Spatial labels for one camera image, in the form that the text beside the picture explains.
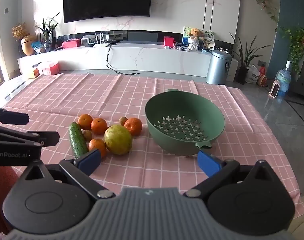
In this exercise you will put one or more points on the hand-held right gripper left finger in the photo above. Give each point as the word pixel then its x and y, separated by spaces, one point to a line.
pixel 88 158

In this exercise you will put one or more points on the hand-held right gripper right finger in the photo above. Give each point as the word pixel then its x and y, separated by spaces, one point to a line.
pixel 208 163

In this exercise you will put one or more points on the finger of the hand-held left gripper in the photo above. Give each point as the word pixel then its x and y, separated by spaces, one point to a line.
pixel 48 138
pixel 11 117

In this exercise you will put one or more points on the orange mandarin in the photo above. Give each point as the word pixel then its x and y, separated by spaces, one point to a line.
pixel 85 121
pixel 99 126
pixel 96 145
pixel 133 127

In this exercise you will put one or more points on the green cucumber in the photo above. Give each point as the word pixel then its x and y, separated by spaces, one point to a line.
pixel 78 140

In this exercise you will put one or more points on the small brown kiwi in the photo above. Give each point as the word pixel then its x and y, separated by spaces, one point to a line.
pixel 87 135
pixel 122 120

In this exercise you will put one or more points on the yellow-green apple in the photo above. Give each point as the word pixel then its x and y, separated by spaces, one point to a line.
pixel 118 140

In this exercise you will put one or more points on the green colander bowl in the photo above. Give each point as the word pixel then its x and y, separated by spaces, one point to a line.
pixel 167 135

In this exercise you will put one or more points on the person's left forearm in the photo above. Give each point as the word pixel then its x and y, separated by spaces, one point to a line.
pixel 0 192

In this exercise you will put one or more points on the small orange box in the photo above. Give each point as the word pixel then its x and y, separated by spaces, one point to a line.
pixel 33 73

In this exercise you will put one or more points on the pink checked tablecloth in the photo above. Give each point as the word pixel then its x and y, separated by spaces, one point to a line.
pixel 91 95

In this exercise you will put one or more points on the red and white box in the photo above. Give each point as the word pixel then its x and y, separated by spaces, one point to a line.
pixel 49 68

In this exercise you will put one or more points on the brown gourd vase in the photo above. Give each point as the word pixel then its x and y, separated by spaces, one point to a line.
pixel 28 45

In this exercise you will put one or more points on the blue packet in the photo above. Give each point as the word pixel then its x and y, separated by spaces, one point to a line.
pixel 38 47

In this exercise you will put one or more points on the dried yellow flowers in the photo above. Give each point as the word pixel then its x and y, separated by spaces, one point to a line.
pixel 19 30

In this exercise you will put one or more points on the orchid plant in vase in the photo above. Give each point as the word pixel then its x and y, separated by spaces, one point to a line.
pixel 47 30

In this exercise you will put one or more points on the flat red box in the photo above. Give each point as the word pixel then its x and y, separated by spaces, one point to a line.
pixel 71 44

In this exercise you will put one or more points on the long-leaf plant in black pot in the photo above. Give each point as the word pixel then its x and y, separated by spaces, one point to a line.
pixel 242 73

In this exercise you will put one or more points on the silver pedal trash can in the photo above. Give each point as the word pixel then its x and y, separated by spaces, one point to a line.
pixel 218 67

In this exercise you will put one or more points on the white plastic bag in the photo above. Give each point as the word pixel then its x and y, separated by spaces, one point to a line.
pixel 252 75

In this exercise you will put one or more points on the small pink space heater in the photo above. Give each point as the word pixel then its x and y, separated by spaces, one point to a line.
pixel 275 88

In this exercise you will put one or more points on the red gift bag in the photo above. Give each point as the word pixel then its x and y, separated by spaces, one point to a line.
pixel 262 78

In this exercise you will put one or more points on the small white clock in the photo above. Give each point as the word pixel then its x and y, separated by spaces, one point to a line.
pixel 86 41

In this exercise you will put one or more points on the white router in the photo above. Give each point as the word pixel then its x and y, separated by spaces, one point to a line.
pixel 101 45

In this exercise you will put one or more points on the blue water bottle with pump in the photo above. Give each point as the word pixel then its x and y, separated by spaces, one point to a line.
pixel 284 80

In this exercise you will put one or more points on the white marble television cabinet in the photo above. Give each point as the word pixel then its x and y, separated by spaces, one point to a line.
pixel 142 57

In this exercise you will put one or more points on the small red box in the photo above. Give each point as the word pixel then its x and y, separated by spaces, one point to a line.
pixel 169 41

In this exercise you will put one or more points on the round paper fan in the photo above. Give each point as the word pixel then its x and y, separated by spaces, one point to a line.
pixel 207 35

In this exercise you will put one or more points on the brown teddy bear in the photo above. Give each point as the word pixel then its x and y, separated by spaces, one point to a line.
pixel 194 33

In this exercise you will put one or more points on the green printed card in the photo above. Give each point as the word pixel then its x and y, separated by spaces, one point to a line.
pixel 186 33

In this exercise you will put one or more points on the green pothos plant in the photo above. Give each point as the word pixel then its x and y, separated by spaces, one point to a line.
pixel 296 42

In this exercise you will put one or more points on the black television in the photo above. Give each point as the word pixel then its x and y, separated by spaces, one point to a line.
pixel 106 0

